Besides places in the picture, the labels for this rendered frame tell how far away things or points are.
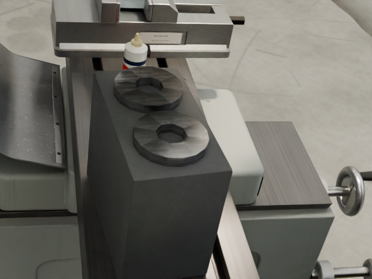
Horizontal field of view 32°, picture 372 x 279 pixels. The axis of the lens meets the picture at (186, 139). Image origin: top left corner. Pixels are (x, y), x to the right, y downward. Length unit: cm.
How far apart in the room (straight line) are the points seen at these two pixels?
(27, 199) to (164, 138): 47
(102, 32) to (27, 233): 40
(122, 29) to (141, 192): 58
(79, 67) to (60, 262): 38
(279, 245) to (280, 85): 174
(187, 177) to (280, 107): 218
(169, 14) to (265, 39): 216
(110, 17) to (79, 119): 23
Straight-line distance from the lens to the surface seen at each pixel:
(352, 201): 154
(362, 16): 107
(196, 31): 128
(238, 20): 136
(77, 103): 113
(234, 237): 93
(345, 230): 240
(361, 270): 154
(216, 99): 138
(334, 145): 276
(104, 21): 123
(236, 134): 130
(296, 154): 144
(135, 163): 73
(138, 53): 113
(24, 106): 122
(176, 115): 79
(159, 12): 124
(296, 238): 137
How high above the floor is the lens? 159
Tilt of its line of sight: 38 degrees down
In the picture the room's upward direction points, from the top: 11 degrees clockwise
